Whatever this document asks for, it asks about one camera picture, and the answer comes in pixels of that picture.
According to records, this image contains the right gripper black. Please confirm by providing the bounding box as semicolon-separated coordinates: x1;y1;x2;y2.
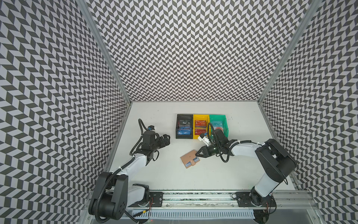
195;142;222;158

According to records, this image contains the tan leather card holder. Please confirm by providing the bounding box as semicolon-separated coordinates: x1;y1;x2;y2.
180;150;197;166

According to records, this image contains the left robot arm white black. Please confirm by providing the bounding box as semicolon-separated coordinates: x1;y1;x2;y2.
88;119;171;224

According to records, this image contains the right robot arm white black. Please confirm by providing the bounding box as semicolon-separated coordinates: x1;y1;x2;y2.
195;123;297;207

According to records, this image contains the blue card in black bin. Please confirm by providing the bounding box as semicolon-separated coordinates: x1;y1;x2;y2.
177;127;192;135

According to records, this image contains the dark card in black bin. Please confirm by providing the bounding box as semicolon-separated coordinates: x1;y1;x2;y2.
178;119;192;127

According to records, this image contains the red card in yellow bin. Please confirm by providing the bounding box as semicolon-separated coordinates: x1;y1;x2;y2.
194;120;207;128

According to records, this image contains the teal card in green bin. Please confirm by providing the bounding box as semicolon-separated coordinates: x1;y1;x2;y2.
211;120;223;127

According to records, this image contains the black plastic bin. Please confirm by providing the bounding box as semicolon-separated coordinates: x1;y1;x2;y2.
175;114;194;139

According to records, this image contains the yellow plastic bin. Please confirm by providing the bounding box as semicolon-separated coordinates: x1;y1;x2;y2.
193;114;210;139

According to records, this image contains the green plastic bin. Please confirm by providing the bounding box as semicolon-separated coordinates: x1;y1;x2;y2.
209;114;229;137

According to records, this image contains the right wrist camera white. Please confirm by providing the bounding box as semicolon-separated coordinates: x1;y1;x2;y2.
198;133;210;144

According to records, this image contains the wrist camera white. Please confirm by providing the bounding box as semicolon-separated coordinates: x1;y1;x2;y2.
198;133;210;144
147;125;155;131

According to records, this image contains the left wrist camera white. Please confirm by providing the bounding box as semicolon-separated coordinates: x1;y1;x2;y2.
147;125;155;131

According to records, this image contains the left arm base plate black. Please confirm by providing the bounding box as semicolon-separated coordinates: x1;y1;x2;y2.
128;191;164;208

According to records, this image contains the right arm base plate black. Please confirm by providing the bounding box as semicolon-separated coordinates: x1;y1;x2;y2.
232;191;277;208

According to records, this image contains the aluminium mounting rail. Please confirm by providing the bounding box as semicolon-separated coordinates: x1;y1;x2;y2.
83;190;319;211

